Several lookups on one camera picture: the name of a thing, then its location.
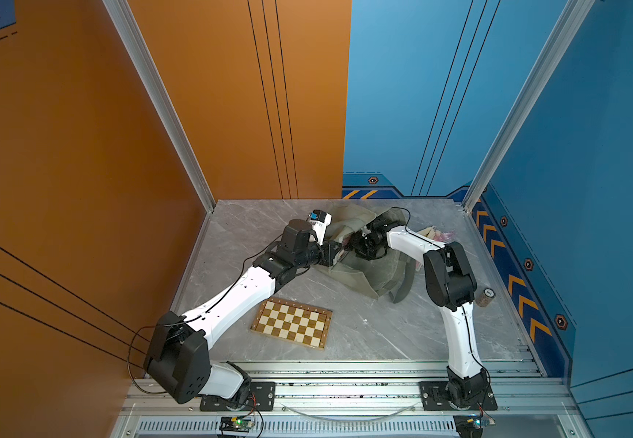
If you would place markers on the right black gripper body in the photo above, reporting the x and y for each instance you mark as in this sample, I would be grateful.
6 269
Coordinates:
365 245

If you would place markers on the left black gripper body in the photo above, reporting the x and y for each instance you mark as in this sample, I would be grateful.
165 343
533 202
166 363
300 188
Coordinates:
315 255

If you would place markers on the olive green tote bag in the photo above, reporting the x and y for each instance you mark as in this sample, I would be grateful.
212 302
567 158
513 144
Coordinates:
366 263

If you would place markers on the light wooden folding fan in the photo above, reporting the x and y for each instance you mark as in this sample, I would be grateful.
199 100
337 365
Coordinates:
435 234

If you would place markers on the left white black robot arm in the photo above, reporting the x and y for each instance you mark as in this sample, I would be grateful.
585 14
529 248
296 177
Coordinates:
178 357

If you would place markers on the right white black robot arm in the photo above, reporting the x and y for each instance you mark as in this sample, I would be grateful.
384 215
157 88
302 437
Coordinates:
451 286

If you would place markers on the wooden chessboard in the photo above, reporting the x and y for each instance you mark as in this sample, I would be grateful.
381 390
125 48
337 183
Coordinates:
299 323

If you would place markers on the left green circuit board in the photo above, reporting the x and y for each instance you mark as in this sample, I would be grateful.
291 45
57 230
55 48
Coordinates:
236 425

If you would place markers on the green circuit board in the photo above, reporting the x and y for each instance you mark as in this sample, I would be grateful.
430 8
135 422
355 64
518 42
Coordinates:
236 425
472 426

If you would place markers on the right green circuit board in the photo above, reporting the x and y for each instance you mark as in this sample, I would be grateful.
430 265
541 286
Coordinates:
472 426

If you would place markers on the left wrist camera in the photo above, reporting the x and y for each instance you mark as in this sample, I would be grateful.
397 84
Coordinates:
319 220

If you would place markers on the aluminium front rail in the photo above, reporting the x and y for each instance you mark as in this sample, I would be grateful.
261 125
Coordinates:
363 398

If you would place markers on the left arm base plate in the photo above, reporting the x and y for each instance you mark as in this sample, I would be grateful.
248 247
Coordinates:
258 395

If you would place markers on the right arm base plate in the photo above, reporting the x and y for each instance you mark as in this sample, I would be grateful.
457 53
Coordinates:
447 396

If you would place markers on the left aluminium frame post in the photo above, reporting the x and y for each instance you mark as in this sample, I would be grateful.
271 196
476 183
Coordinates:
137 49

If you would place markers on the aluminium frame post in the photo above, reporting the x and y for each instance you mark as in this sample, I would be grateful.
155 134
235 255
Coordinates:
564 31
137 49

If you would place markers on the right aluminium frame post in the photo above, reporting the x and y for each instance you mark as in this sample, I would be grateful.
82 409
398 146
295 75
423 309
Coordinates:
564 31

